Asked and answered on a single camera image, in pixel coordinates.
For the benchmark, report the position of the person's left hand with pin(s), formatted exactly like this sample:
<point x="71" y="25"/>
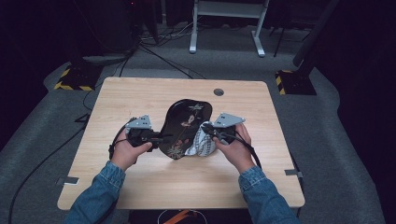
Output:
<point x="127" y="155"/>

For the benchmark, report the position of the black tripod stand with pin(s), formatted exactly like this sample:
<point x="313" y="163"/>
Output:
<point x="281" y="39"/>

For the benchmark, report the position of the grey slanted pole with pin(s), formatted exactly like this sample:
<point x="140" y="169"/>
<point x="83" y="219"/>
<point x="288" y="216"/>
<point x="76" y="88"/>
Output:
<point x="314" y="34"/>

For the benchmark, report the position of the black yellow striped stand base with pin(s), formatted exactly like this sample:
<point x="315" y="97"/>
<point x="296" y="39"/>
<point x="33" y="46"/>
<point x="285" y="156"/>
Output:
<point x="295" y="82"/>
<point x="79" y="77"/>

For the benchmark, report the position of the white patterned cloth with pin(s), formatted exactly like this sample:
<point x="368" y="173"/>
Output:
<point x="202" y="146"/>

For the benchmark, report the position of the black floral lacquer tray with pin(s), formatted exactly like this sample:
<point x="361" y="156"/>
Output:
<point x="183" y="124"/>

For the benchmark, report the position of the person's right hand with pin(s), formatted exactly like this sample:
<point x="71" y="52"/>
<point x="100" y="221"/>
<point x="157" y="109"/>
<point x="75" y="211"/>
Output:
<point x="238" y="154"/>

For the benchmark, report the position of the white metal stand frame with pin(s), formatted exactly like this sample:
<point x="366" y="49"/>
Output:
<point x="229" y="8"/>

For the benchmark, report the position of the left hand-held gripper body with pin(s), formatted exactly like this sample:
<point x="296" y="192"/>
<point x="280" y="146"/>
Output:
<point x="140" y="133"/>

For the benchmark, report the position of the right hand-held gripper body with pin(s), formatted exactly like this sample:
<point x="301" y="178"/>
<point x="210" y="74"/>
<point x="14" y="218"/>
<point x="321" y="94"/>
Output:
<point x="227" y="124"/>

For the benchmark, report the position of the grey tape tab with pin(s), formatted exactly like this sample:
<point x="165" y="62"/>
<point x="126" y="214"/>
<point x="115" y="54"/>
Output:
<point x="293" y="172"/>
<point x="68" y="180"/>

